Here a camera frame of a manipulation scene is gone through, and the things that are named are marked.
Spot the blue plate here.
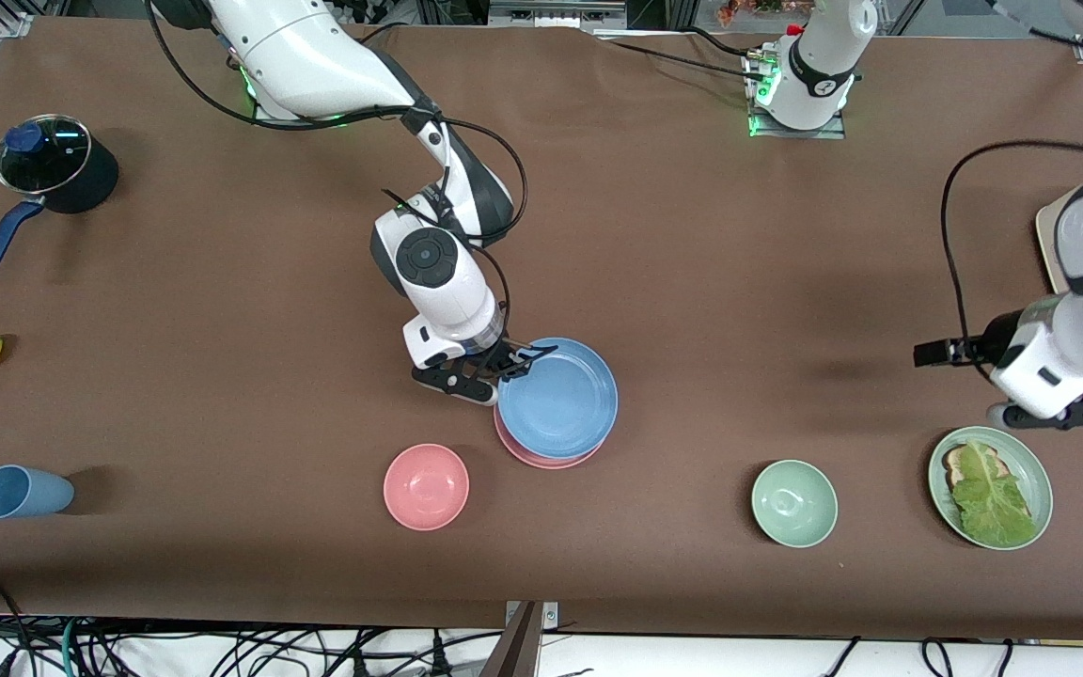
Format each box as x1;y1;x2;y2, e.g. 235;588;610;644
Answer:
496;337;620;461

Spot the pink plate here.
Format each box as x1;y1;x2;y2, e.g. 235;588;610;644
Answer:
493;404;606;471

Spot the beige cutting board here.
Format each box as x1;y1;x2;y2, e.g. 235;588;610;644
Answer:
1035;199;1071;296

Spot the toast slice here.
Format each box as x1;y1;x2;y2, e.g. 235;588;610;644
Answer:
942;444;1003;492

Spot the green plate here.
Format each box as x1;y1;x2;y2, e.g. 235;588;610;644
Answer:
927;426;1055;551

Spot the pink bowl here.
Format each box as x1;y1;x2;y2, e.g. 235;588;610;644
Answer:
383;443;471;532

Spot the green lettuce leaf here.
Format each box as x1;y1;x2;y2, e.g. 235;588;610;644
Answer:
950;437;1040;549

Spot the brown table cover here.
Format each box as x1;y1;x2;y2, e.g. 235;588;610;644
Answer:
0;13;1083;642

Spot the green bowl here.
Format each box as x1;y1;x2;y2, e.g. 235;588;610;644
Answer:
751;459;840;549

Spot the dark stand pole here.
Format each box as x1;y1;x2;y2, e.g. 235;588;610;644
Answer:
479;602;543;677

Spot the silver metal box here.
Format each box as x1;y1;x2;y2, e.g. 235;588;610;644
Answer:
487;0;629;30

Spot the glass lid with blue knob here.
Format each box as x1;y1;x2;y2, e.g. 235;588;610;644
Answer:
0;113;92;197

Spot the blue cup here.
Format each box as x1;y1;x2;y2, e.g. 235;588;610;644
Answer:
0;464;75;520

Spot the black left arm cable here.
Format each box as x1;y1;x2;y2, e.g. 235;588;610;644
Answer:
939;139;1083;383

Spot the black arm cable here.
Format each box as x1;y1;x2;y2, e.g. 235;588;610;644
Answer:
939;139;1083;383
145;0;530;345

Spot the metal table edge bracket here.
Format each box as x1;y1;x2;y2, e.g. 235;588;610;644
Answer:
502;600;560;633

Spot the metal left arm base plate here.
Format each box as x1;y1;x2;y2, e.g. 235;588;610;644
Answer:
746;55;847;141

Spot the black base cable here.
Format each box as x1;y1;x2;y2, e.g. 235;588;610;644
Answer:
685;24;763;63
603;38;770;84
353;19;432;48

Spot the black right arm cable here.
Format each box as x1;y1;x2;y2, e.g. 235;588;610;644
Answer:
145;0;530;345

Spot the black pot with blue handle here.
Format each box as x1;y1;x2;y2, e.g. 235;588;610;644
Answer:
0;132;120;279

